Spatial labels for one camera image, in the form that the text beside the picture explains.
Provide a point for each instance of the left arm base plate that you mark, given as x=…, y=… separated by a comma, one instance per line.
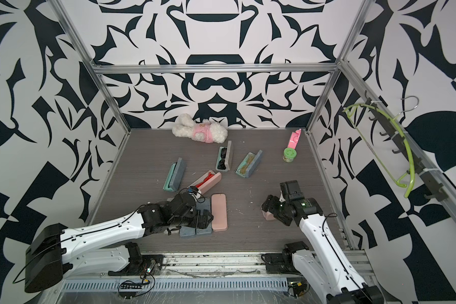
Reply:
x=139, y=265

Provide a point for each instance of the pink bottle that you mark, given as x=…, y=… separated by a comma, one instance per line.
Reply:
x=294, y=139

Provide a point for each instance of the grey case tortoise sunglasses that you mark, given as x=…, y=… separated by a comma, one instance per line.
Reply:
x=187, y=232

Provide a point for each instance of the pink case brown glasses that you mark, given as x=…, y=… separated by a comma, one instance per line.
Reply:
x=219, y=211

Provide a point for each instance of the green lidded jar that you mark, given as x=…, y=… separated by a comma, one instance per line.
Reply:
x=289, y=154

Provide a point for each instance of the white plush toy pink shirt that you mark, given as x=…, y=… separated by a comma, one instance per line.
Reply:
x=204, y=132

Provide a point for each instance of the grey case black sunglasses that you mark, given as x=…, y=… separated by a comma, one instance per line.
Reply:
x=225, y=158

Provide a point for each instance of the pink case purple glasses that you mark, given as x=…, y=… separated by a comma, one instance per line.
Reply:
x=268, y=216

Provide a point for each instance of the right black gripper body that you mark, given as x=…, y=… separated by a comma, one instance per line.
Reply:
x=277, y=208

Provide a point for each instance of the green clothes hanger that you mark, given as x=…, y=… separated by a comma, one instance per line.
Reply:
x=354, y=114

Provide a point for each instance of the pink case red glasses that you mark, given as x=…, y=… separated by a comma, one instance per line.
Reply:
x=207, y=181

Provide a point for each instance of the black usb hub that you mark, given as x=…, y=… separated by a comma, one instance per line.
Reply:
x=129, y=289

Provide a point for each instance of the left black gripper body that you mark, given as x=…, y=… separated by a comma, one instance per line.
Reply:
x=194, y=218

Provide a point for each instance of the grey case gold glasses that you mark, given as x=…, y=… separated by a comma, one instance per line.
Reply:
x=249, y=164

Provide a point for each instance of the black connector box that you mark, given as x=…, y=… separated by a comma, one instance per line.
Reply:
x=297, y=289

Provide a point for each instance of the grey case white sunglasses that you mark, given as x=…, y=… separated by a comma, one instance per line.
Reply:
x=205, y=217

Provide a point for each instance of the black wall hook rail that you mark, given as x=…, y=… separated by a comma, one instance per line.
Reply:
x=416, y=169

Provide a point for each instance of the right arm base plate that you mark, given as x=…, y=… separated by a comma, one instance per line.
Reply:
x=279, y=263

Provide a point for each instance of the grey case far left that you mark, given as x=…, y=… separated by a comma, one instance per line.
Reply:
x=174, y=178

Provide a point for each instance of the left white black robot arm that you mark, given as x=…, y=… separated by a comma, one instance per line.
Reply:
x=59, y=251

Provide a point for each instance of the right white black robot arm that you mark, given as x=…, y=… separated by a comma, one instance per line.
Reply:
x=321, y=262

